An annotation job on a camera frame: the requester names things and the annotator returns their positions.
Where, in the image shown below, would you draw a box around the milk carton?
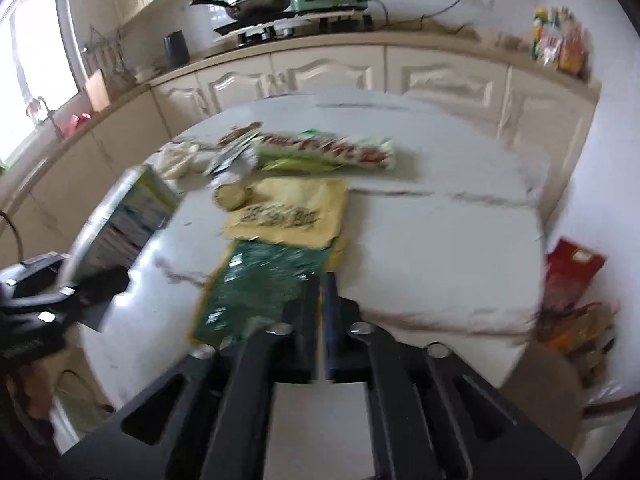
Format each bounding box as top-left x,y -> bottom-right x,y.
60,164 -> 182,334

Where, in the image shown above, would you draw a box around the green snack bag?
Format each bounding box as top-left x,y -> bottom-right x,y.
190,240 -> 332,349

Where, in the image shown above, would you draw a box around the white wrapper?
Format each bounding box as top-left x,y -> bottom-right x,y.
151,142 -> 200,180

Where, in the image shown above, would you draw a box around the round brown biscuit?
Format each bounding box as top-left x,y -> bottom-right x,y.
214,183 -> 252,211

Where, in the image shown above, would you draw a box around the yellow paper bag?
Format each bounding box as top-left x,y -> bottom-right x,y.
222,177 -> 348,249

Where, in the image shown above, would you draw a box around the small white sachet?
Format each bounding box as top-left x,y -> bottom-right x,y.
204,132 -> 259,176

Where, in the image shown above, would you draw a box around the brown food scrap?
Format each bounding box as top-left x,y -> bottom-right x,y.
217,122 -> 262,148

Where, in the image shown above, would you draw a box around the white red long package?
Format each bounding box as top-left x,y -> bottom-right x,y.
253,130 -> 396,170

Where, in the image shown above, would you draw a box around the kitchen window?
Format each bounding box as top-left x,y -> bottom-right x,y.
1,0 -> 78,165

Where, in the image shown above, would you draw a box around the lower cream cabinets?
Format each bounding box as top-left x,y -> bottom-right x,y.
1,38 -> 601,254

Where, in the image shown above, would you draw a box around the round white marble table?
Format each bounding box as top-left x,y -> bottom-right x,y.
80,89 -> 544,405

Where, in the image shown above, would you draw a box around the red basin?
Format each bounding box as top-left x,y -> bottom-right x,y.
65,113 -> 92,136

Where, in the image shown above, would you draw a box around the red paper bag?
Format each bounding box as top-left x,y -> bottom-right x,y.
542,237 -> 606,314

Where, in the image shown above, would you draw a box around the wooden cutting board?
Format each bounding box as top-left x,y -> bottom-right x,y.
85,70 -> 111,113

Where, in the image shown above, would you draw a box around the dark blue electric kettle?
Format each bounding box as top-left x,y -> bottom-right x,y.
164,30 -> 190,68

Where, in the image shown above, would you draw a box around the black gas stove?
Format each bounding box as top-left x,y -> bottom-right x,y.
214,9 -> 374,48

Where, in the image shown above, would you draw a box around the black wok with lid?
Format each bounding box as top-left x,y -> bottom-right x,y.
190,0 -> 291,21

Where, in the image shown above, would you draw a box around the condiment bottles group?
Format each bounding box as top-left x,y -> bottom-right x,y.
530,6 -> 588,78

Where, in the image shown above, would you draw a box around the wall utensil rack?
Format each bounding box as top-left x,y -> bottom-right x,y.
80,25 -> 136,91

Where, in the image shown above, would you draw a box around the black power cable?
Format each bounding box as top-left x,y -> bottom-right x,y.
369,0 -> 471,28

